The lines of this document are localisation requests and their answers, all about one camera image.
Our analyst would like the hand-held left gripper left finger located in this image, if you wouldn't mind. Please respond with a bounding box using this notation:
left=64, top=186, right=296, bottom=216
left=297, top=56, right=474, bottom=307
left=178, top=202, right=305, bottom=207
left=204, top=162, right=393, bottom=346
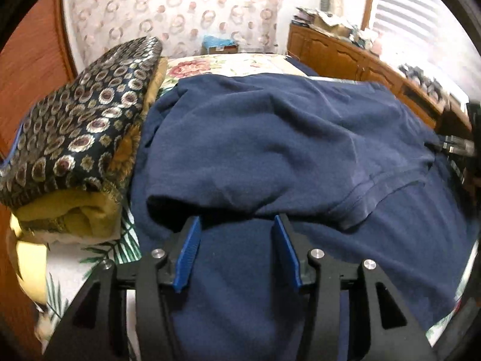
left=45, top=215, right=204, bottom=361

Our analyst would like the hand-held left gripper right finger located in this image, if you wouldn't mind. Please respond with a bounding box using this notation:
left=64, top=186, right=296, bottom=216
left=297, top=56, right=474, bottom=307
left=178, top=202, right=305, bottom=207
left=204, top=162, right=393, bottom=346
left=274, top=214, right=438, bottom=361

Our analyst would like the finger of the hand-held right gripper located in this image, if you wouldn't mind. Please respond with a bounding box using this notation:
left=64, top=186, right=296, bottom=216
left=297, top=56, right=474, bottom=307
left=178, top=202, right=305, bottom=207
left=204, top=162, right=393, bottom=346
left=429, top=134, right=473, bottom=155

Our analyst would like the navy blue t-shirt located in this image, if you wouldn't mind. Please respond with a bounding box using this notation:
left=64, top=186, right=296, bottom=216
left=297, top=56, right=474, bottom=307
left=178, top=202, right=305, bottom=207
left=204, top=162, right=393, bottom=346
left=130, top=73, right=478, bottom=361

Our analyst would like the mustard yellow folded blanket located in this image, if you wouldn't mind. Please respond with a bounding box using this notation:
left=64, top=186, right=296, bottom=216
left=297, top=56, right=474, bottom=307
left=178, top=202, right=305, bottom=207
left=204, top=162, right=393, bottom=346
left=17, top=56, right=170, bottom=239

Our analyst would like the palm leaf printed blanket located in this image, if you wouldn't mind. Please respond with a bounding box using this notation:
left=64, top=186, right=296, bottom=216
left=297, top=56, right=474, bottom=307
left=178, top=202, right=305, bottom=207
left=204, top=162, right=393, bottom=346
left=34, top=205, right=468, bottom=361

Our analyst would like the striped window blind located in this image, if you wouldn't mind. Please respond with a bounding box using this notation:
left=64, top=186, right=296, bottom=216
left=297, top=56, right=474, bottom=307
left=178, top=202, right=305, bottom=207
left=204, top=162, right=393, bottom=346
left=374, top=0, right=470, bottom=72

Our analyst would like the wooden cabinet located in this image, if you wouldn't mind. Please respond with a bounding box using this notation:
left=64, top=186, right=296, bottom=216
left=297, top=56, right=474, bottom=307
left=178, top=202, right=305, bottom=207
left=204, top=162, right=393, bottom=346
left=287, top=23, right=474, bottom=132

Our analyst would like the yellow plush toy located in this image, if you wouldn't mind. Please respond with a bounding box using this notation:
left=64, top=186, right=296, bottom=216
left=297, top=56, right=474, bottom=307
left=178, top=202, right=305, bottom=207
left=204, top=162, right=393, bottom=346
left=8, top=214, right=49, bottom=301

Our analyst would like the dark circle-patterned folded quilt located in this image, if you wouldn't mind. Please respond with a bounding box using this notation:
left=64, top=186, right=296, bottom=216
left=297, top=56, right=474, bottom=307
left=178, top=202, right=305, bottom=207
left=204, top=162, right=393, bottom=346
left=0, top=35, right=164, bottom=207

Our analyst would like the open cardboard box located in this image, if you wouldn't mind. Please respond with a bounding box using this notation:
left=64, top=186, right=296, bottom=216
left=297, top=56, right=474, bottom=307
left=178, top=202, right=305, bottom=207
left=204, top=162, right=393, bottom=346
left=314, top=9, right=354, bottom=32

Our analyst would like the floral printed blanket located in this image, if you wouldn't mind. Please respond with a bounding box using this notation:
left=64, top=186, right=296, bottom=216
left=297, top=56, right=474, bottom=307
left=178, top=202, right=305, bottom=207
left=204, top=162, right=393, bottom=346
left=158, top=53, right=312, bottom=98

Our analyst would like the stack of books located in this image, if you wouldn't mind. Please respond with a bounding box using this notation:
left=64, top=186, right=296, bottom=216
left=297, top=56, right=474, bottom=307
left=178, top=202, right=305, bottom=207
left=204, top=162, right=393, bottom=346
left=293, top=5, right=316, bottom=27

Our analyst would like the cardboard box with blue bag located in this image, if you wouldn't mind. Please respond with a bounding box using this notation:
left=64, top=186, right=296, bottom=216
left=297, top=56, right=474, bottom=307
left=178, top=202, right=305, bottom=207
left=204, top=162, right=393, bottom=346
left=202, top=35, right=239, bottom=55

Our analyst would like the wooden louvered wardrobe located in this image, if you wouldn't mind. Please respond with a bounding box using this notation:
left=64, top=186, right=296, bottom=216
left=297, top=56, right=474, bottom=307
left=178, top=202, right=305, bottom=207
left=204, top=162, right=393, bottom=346
left=0, top=0, right=78, bottom=361

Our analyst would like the sheer circle-patterned curtain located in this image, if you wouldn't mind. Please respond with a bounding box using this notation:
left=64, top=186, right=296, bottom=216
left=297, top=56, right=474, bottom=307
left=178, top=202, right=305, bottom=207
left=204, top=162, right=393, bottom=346
left=62, top=0, right=286, bottom=68

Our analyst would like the wooden window frame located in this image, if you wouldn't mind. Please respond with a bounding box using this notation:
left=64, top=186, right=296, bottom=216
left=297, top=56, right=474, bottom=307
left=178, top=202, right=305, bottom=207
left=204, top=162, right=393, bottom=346
left=361, top=0, right=377, bottom=31

